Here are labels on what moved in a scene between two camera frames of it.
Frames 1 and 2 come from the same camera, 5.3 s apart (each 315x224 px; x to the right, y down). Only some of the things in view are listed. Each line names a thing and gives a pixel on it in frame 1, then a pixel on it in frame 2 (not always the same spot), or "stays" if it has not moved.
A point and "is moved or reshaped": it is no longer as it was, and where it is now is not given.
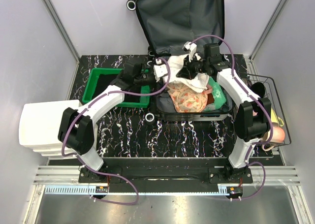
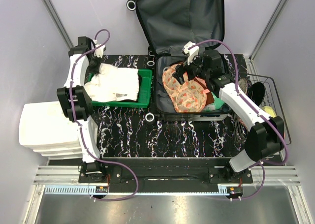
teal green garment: [219, 97] stays
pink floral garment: [186, 100] stays
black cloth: [101, 81] is moved or reshaped
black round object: [258, 88] stays
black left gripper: [154, 80] → [95, 70]
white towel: [199, 83] → [113, 83]
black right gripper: [186, 72] stays
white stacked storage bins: [39, 125] stays
